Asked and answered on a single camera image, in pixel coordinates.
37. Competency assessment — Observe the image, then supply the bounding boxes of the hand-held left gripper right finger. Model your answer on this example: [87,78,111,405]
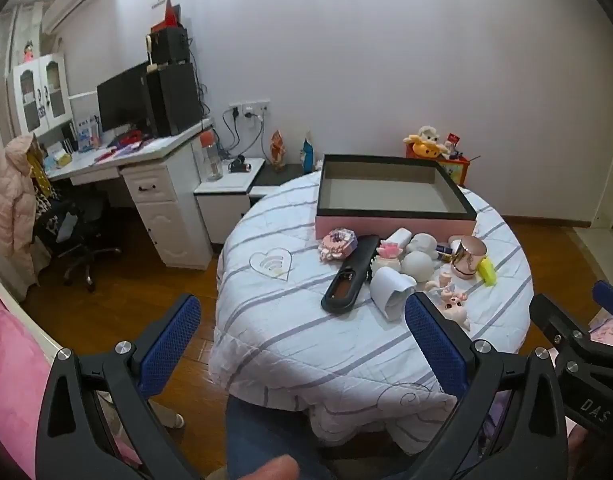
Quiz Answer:
[397,291,570,480]

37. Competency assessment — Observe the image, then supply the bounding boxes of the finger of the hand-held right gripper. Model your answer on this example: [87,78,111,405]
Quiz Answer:
[593,280,613,326]
[529,292,587,356]

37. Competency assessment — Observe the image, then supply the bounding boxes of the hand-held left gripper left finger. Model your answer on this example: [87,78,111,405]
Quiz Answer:
[35,293,202,480]

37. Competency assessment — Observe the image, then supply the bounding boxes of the pink pig figurine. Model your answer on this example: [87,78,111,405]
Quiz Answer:
[437,290,473,332]

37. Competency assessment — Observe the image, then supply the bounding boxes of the small pink doll figurine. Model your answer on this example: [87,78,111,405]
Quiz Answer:
[425,267,455,296]

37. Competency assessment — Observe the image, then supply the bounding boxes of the white cylindrical fan device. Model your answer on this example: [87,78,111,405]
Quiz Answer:
[369,266,418,322]

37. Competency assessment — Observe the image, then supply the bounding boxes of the yellow highlighter pen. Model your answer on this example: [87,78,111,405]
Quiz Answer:
[477,256,498,287]

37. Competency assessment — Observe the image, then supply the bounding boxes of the white round plush toy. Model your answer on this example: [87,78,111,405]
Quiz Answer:
[401,232,440,283]

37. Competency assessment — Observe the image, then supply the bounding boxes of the rose gold metal cup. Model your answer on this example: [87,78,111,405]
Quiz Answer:
[449,235,489,280]

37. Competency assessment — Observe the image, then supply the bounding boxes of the white pink brick model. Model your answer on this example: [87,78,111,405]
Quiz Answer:
[374,240,405,273]

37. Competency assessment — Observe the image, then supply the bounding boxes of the black oblong case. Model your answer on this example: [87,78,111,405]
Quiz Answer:
[321,234,381,316]

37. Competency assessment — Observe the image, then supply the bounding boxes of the pink box with dark rim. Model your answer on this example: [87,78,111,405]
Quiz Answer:
[315,154,478,241]

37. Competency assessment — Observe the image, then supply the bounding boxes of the pink purple brick model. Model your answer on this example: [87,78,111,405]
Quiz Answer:
[321,228,360,262]

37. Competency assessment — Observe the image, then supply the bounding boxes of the person's left hand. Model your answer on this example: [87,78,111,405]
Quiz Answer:
[206,454,301,480]

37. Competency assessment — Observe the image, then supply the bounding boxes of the pink printed cloth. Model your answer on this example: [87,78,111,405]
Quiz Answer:
[587,310,613,351]

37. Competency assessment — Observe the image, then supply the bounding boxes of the beige slipper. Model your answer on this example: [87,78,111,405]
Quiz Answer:
[149,400,186,430]

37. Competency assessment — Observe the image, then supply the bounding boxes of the white door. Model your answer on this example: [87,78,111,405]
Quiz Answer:
[589,125,613,241]

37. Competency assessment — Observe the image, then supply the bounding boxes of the person's leg in jeans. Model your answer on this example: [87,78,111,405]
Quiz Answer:
[225,395,337,480]

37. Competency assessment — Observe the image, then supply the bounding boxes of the white desk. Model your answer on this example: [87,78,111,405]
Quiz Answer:
[41,117,214,268]

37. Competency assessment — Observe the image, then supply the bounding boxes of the black office chair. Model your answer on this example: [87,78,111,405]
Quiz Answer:
[34,190,122,293]

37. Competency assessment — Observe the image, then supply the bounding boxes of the white side cabinet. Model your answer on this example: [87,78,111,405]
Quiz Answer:
[194,156,267,248]

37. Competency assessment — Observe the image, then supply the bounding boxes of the red toy crate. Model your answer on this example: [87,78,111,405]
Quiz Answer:
[405,142,471,187]

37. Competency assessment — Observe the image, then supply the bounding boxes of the clear bottle with orange cap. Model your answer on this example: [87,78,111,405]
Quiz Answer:
[200,130,224,182]

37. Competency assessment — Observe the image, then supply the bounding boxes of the yellow plush toy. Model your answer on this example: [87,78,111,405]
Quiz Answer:
[404,134,450,160]

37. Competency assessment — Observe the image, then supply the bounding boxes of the red item on desk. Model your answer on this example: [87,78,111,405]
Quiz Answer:
[109,130,144,148]

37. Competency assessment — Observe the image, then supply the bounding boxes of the pink padded jacket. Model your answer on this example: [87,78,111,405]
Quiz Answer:
[0,135,42,301]

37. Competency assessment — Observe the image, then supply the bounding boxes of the orange snack bag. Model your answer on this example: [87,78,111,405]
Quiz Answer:
[270,129,287,171]

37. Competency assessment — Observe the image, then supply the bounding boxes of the blue boxes on desk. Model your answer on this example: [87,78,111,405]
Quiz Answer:
[69,115,101,153]

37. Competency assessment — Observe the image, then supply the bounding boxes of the blue white snack bag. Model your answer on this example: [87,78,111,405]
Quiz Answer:
[301,130,316,173]

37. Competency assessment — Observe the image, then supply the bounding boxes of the black computer tower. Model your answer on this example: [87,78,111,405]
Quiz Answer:
[145,62,204,137]

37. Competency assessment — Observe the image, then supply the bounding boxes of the black monitor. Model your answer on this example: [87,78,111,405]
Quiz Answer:
[95,62,154,136]

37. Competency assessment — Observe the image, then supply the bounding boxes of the white glass door cabinet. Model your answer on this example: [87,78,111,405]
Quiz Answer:
[6,52,73,136]

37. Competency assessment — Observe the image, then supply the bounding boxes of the black speaker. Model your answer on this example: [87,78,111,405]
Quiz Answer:
[147,25,191,66]

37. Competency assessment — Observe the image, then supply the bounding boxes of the black cables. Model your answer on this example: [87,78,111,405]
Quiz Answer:
[221,107,267,158]

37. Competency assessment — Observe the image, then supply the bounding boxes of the white wall socket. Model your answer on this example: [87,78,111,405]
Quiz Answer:
[229,101,271,118]

